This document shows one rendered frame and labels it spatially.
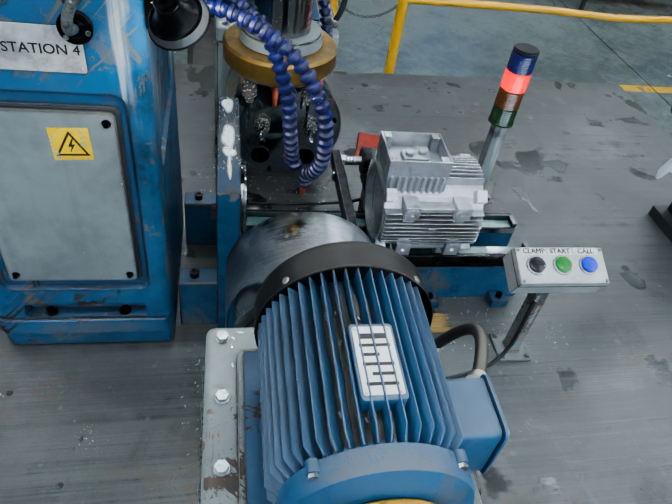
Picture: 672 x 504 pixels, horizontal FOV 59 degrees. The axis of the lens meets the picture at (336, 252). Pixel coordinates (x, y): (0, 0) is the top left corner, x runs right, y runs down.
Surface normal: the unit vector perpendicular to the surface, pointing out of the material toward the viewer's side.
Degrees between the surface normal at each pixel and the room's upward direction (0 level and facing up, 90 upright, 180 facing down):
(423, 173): 90
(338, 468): 29
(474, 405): 0
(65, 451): 0
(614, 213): 0
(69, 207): 90
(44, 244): 90
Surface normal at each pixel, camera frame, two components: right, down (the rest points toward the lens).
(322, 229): 0.29, -0.71
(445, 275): 0.13, 0.69
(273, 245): -0.35, -0.63
